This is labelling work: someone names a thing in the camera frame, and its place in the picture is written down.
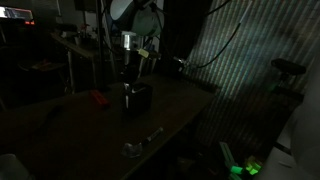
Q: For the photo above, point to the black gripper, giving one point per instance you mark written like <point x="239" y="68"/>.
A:
<point x="131" y="60"/>

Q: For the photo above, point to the green glowing object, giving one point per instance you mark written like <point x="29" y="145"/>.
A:
<point x="246" y="168"/>

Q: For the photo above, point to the crumpled clear plastic wrapper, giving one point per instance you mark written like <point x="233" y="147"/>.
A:
<point x="131" y="150"/>

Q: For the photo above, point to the dark pen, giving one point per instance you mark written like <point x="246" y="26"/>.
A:
<point x="52" y="115"/>

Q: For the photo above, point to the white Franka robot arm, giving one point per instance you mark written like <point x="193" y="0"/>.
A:
<point x="138" y="16"/>

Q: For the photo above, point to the black chair seat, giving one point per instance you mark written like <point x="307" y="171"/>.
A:
<point x="288" y="66"/>

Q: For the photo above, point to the wooden side table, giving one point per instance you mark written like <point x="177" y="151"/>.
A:
<point x="75" y="48"/>

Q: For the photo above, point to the black box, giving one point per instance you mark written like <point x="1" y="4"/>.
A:
<point x="140" y="100"/>

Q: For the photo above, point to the monitor with red light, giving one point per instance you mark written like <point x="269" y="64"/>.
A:
<point x="15" y="14"/>

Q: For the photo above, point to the corrugated metal panel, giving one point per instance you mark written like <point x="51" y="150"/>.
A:
<point x="246" y="86"/>

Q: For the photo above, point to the white rounded object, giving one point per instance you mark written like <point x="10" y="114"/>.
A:
<point x="13" y="168"/>

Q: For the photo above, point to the red block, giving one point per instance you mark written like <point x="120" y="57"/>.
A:
<point x="100" y="99"/>

